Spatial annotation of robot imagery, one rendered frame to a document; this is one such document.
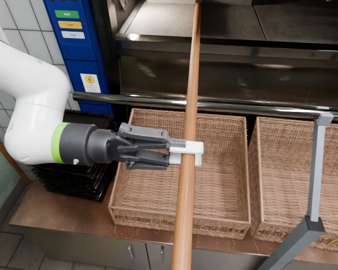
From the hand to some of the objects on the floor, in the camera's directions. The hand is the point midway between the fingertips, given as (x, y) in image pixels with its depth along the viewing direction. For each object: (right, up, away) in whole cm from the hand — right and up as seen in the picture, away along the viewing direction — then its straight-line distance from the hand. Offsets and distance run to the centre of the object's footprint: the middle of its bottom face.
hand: (186, 152), depth 51 cm
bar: (+29, -80, +89) cm, 123 cm away
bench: (+49, -67, +102) cm, 131 cm away
